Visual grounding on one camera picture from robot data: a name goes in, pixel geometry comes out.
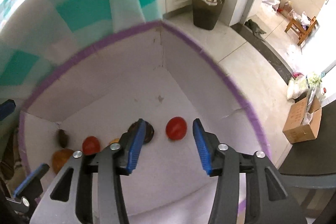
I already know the wooden stool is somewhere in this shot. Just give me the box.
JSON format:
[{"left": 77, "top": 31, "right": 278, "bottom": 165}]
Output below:
[{"left": 285, "top": 17, "right": 318, "bottom": 46}]

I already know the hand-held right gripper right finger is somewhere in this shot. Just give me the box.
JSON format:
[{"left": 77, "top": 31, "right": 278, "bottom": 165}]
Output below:
[{"left": 192, "top": 118, "right": 307, "bottom": 224}]

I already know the dark grey table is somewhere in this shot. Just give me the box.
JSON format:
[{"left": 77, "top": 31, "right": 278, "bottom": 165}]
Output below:
[{"left": 278, "top": 98, "right": 336, "bottom": 224}]

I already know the white cardboard box purple rim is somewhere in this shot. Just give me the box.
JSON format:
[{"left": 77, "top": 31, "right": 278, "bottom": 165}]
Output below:
[{"left": 18, "top": 20, "right": 272, "bottom": 224}]

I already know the white plastic bag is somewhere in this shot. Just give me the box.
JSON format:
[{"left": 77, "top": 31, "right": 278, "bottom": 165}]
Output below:
[
  {"left": 286, "top": 74, "right": 307, "bottom": 100},
  {"left": 262, "top": 0, "right": 281, "bottom": 12}
]

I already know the large striped pepino melon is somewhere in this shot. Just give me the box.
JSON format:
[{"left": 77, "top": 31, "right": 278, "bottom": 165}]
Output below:
[{"left": 51, "top": 149, "right": 75, "bottom": 174}]

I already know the red tomato with stem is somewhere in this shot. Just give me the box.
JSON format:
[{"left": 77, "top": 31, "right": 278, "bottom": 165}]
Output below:
[{"left": 82, "top": 136, "right": 101, "bottom": 156}]

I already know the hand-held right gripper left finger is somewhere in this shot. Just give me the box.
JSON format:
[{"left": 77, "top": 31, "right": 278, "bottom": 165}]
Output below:
[{"left": 30, "top": 118, "right": 146, "bottom": 224}]

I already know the dark trash bin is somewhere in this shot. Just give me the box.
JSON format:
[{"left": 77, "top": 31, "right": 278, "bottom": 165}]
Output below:
[{"left": 192, "top": 0, "right": 227, "bottom": 31}]

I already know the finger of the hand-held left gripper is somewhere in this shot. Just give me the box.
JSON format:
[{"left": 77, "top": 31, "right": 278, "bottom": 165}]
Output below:
[
  {"left": 0, "top": 99, "right": 16, "bottom": 121},
  {"left": 5, "top": 163, "right": 50, "bottom": 214}
]

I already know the leafy green vegetable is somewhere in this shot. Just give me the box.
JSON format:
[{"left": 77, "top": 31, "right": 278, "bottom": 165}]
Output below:
[{"left": 304, "top": 72, "right": 323, "bottom": 90}]

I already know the dark rag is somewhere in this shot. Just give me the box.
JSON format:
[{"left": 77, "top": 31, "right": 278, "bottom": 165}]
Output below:
[{"left": 245, "top": 19, "right": 267, "bottom": 42}]

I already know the brown cardboard box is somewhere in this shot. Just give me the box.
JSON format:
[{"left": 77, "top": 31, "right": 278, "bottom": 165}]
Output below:
[{"left": 283, "top": 95, "right": 322, "bottom": 144}]

